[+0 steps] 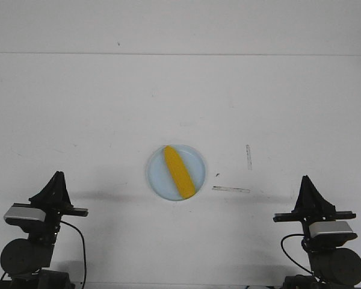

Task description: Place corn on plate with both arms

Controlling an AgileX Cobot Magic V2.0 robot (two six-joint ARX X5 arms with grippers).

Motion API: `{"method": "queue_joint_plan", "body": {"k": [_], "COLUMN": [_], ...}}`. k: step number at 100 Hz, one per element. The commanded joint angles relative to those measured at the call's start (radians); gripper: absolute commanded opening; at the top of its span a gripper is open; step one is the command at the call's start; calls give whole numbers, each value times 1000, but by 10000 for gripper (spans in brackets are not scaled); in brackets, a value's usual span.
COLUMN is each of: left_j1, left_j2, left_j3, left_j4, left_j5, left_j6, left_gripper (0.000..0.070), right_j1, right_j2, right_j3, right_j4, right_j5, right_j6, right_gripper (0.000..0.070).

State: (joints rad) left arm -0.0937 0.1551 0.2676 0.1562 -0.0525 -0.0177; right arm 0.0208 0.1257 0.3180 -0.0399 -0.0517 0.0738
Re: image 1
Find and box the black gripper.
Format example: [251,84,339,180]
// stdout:
[273,175,356,247]
[13,171,88,244]

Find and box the light blue round plate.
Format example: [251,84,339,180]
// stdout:
[146,144,206,202]

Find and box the yellow corn cob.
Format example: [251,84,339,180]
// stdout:
[163,146,196,199]

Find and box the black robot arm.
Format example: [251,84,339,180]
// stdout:
[273,175,361,288]
[0,171,88,289]

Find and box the vertical tape strip on table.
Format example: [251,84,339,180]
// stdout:
[245,144,252,170]

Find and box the horizontal tape strip on table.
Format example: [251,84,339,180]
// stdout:
[212,186,250,193]

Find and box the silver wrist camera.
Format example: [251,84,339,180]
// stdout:
[309,221,354,238]
[4,206,46,223]

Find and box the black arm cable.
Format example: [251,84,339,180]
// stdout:
[0,220,87,287]
[280,234,315,276]

